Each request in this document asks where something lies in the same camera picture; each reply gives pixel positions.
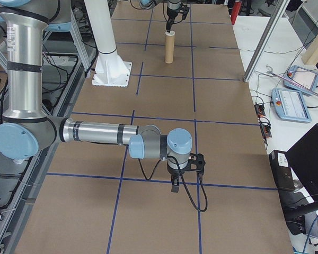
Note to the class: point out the white feather shuttlecock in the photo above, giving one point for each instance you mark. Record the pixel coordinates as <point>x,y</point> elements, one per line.
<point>171,32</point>

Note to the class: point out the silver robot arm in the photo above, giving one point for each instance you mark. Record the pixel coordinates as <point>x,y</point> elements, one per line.
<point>24,79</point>
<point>145,2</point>

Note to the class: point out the brown cardboard shuttlecock tube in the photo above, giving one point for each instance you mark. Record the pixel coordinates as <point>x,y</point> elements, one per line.
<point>169,50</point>

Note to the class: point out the red cylinder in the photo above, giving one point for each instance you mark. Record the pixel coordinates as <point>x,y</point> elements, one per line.
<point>236,12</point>

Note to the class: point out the clear round plastic lid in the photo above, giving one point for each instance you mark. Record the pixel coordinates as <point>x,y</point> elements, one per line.
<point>246,27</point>

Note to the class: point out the white side table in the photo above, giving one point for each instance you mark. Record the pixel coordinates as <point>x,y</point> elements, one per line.
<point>254,53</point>

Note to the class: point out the black power strip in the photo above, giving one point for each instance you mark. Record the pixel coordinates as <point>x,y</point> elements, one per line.
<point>260,109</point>
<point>266,131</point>

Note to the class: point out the black box with white label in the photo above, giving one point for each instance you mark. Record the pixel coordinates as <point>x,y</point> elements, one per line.
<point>282,172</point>

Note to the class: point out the light blue teach pendant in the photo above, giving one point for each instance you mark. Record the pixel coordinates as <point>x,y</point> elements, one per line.
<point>291,104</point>
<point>304,76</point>

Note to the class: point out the black monitor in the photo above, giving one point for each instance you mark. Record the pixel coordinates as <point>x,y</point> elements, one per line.
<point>310,158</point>

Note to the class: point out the thin metal rod with hook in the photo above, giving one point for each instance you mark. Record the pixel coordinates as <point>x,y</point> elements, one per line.
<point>296,83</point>

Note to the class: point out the beige wooden beam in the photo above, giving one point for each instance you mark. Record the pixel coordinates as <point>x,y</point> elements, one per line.
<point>316,45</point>

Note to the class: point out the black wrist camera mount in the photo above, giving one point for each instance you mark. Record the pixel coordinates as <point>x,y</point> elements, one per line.
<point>198,161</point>
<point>185,10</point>

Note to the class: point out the white pedestal with base plate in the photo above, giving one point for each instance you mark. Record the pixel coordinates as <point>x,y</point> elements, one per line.
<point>106,34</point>

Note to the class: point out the aluminium profile post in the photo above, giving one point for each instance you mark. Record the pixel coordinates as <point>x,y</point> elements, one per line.
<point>265,39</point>

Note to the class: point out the metal bar V-shaped frame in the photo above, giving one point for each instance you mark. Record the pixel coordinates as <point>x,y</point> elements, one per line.
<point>16,211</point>

